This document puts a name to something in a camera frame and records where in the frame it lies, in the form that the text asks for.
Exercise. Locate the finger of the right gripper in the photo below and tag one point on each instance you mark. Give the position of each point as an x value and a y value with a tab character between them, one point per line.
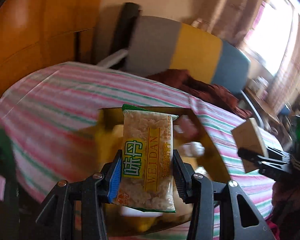
274	156

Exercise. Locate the pink patterned curtain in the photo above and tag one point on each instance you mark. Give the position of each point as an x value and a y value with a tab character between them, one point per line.
287	78

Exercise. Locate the grey yellow blue chair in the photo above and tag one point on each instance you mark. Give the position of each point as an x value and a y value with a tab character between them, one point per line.
155	44

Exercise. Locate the plastic white ball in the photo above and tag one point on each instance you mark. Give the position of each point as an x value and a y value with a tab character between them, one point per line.
192	149

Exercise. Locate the white cardboard box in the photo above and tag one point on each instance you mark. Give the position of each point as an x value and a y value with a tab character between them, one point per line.
248	136

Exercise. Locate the wooden desk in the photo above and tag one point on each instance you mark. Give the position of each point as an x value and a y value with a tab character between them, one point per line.
265	111

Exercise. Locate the striped bed sheet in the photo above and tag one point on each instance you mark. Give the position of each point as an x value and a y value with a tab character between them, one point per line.
47	115

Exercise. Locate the white green scrub sponge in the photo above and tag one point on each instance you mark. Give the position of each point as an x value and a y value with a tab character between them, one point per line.
130	212

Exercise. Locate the wooden wardrobe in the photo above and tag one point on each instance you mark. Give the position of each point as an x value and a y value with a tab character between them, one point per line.
35	34

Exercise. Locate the dark red blanket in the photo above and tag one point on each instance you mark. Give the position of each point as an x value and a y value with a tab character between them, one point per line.
214	94

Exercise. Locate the pink hair roller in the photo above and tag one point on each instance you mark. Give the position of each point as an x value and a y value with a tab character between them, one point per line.
184	129

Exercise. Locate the gold metal tray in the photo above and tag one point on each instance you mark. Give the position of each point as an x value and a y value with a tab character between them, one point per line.
109	139

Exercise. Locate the cracker snack packet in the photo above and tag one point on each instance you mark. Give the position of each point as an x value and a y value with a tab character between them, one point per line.
147	152

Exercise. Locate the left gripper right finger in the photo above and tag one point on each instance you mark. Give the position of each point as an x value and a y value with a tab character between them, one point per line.
239	217

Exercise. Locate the person right hand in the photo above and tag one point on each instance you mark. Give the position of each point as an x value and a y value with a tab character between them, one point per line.
285	198

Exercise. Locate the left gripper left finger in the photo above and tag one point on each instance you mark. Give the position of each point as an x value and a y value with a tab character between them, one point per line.
56	216

